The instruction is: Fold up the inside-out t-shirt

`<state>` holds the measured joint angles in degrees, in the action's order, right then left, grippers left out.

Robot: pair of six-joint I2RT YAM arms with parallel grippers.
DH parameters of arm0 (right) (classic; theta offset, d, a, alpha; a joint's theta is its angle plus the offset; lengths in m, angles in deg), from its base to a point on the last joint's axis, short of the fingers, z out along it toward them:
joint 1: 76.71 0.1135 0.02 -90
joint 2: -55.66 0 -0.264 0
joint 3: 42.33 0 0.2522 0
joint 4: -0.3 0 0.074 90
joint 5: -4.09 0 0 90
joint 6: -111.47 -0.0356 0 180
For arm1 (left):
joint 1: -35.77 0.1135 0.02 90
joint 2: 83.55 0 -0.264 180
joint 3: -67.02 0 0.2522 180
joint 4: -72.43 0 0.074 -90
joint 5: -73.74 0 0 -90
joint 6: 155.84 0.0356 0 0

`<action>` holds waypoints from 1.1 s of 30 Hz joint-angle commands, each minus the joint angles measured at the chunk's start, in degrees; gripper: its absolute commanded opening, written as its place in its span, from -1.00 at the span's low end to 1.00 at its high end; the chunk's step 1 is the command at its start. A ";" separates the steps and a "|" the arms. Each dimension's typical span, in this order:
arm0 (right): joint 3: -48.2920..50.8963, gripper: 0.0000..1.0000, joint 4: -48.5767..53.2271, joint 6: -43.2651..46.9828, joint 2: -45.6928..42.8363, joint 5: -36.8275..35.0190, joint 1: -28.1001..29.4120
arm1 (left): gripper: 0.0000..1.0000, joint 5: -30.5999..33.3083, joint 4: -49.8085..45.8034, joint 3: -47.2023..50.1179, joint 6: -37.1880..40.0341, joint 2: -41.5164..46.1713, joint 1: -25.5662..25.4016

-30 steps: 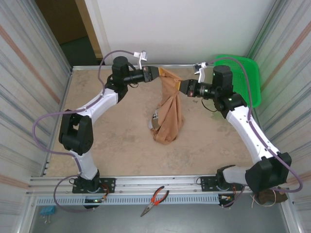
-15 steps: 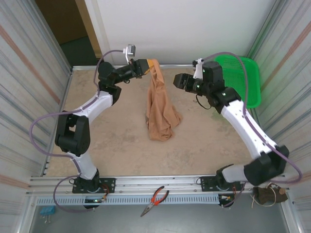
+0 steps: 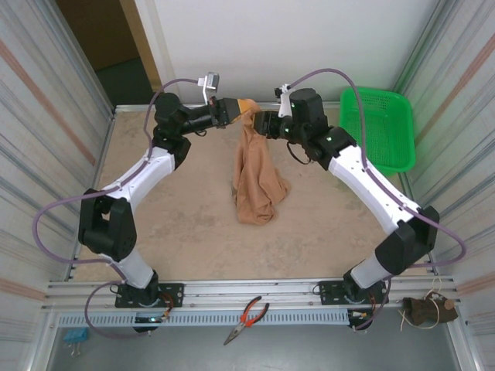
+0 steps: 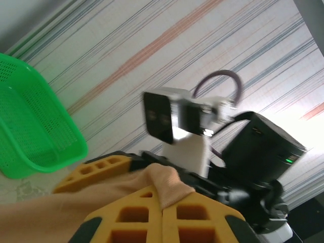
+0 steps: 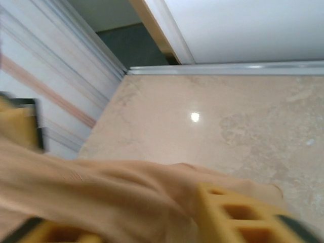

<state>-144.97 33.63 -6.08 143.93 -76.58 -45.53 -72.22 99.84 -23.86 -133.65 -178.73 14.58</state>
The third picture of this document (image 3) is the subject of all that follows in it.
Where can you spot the tan t-shirt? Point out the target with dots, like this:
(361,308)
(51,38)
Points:
(257,181)

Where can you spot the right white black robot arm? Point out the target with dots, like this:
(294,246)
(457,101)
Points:
(367,185)

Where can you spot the green plastic basket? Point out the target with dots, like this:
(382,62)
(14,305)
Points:
(386,127)

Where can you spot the brown wooden door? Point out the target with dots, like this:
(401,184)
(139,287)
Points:
(96,31)

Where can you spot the blue binder clip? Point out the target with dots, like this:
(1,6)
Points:
(75,335)

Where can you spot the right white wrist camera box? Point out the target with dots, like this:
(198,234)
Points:
(284,104)

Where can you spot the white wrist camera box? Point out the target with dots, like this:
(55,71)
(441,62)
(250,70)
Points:
(284,104)
(211,80)

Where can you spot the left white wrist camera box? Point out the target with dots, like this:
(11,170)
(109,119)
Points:
(211,80)

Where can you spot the aluminium mounting rail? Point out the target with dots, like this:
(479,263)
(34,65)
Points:
(251,290)

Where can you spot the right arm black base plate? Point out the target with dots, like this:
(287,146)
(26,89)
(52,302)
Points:
(328,290)

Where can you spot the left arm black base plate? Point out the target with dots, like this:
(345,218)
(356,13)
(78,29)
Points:
(174,293)

